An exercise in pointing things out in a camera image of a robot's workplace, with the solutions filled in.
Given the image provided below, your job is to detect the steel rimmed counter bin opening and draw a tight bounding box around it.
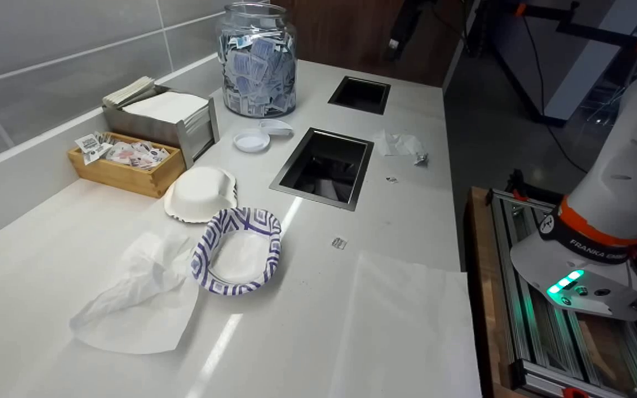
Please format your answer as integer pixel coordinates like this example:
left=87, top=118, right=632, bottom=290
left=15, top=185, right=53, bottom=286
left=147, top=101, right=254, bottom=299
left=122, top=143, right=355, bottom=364
left=270, top=127, right=377, bottom=214
left=326, top=74, right=393, bottom=118

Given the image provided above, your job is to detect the crumpled white tissue paper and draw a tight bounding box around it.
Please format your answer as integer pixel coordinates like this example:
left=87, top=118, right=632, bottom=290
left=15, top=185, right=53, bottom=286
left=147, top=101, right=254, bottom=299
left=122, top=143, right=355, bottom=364
left=68, top=228, right=204, bottom=359

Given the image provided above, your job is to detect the small white bowl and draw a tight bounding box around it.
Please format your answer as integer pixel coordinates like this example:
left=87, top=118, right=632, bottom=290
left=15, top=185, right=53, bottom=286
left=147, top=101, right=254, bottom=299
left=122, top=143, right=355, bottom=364
left=261, top=119, right=297, bottom=142

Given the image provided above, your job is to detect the clear plastic lid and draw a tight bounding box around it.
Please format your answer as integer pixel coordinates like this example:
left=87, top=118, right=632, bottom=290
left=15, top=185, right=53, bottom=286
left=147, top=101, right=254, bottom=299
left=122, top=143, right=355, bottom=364
left=230, top=129, right=273, bottom=156

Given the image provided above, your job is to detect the crumpled white paper wrapper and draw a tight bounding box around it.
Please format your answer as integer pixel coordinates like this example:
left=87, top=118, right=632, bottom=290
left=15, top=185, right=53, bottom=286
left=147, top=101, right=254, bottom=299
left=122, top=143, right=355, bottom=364
left=381, top=131, right=430, bottom=167

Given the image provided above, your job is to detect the blue patterned paper plate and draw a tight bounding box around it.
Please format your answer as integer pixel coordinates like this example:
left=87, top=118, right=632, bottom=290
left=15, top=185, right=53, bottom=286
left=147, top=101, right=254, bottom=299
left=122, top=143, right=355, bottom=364
left=189, top=206, right=286, bottom=299

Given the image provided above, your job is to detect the glass jar of packets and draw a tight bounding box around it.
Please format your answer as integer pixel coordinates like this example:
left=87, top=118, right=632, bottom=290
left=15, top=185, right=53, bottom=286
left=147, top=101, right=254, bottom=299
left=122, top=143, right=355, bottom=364
left=215, top=0, right=301, bottom=119

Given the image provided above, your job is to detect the large flat translucent paper sheet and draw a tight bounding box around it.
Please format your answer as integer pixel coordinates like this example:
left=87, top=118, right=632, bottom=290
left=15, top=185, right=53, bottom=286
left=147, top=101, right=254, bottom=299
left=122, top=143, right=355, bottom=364
left=327, top=249, right=483, bottom=398

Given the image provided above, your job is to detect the dark wood cabinet panel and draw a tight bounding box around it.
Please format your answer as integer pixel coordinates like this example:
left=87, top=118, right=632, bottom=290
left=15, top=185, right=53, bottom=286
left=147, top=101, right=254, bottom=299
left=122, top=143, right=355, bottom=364
left=277, top=0, right=475, bottom=88

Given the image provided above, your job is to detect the metal napkin dispenser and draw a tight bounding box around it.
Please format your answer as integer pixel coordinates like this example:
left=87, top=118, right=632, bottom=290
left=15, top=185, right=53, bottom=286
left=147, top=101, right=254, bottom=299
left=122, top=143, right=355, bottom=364
left=100, top=74, right=222, bottom=169

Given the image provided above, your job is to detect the wooden robot platform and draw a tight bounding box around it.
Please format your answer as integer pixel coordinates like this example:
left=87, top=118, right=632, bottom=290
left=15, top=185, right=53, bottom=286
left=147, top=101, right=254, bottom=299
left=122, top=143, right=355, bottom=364
left=468, top=183, right=637, bottom=398

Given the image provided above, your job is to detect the wooden tray of packets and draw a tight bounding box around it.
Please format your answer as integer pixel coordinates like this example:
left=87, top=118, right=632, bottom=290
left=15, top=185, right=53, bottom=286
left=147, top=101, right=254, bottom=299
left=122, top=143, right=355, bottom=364
left=67, top=131, right=189, bottom=200

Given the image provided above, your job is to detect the white board panel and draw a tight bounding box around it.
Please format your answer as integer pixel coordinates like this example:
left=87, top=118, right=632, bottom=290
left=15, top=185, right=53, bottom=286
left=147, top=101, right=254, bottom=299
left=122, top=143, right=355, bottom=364
left=541, top=0, right=637, bottom=123

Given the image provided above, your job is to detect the black stand with orange clamps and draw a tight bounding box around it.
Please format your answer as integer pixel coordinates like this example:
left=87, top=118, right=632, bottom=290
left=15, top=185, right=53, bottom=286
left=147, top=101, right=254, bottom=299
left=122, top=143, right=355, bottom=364
left=513, top=0, right=637, bottom=56

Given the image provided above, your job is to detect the aluminium extrusion frame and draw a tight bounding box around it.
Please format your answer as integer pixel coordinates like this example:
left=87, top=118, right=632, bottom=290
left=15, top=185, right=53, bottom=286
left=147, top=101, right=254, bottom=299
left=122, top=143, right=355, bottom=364
left=488, top=185, right=637, bottom=398

